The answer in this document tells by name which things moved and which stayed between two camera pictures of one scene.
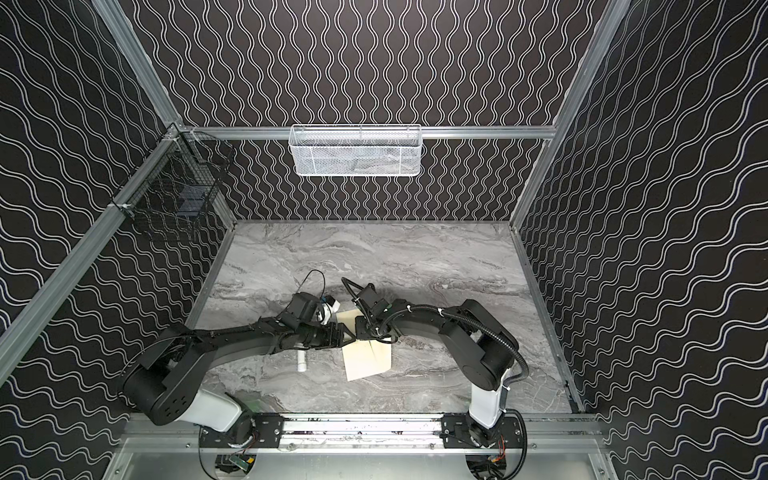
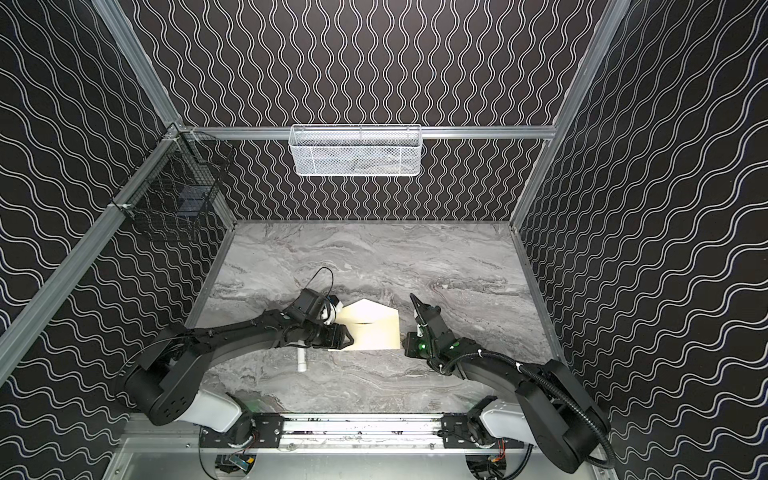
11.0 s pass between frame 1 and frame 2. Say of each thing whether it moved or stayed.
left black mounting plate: stayed
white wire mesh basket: stayed
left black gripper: stayed
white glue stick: stayed
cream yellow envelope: moved
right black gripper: moved
